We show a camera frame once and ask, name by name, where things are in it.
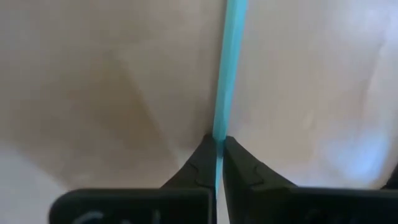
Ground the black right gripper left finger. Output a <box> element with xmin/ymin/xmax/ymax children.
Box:
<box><xmin>160</xmin><ymin>133</ymin><xmax>218</xmax><ymax>191</ymax></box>

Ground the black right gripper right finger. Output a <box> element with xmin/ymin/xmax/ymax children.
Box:
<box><xmin>221</xmin><ymin>135</ymin><xmax>299</xmax><ymax>224</ymax></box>

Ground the teal pencil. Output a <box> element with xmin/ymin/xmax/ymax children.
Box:
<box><xmin>212</xmin><ymin>0</ymin><xmax>249</xmax><ymax>194</ymax></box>

